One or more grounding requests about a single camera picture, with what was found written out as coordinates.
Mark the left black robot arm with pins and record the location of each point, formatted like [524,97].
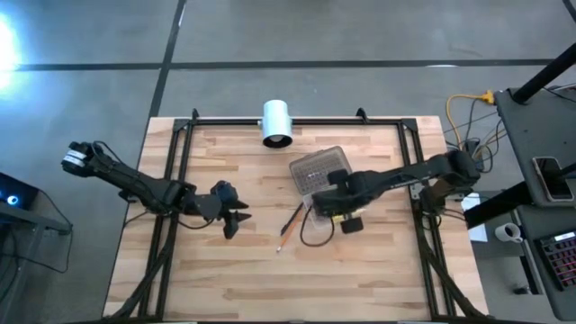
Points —
[135,182]

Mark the black diagonal pole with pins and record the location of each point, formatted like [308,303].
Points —
[544,74]

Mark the white mug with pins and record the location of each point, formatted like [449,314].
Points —
[508,232]

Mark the black keyboard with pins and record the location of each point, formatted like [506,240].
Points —
[562,261]

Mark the black aluminium table frame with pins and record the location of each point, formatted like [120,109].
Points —
[337,121]

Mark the black device blue light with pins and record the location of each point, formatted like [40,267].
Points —
[15,193]

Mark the black diagonal beam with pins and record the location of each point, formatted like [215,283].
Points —
[499,207]

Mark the grey side table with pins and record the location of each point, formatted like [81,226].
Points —
[36,216]

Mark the grey desk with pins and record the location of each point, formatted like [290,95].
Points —
[522,135]
[546,306]

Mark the white paper sheet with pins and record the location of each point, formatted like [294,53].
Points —
[477,231]

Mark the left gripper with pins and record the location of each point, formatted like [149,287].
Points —
[216,202]

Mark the black smartphone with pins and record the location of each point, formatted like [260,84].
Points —
[552,177]

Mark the black pen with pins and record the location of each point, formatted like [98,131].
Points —
[292,219]

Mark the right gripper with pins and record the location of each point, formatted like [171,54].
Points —
[337,198]

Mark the yellow highlighter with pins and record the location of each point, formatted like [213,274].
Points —
[337,218]

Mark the orange pencil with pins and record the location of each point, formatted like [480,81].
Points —
[288,235]

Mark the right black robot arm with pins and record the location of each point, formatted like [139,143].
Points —
[405,173]

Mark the clear supply box grey lid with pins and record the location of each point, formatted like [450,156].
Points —
[317,166]

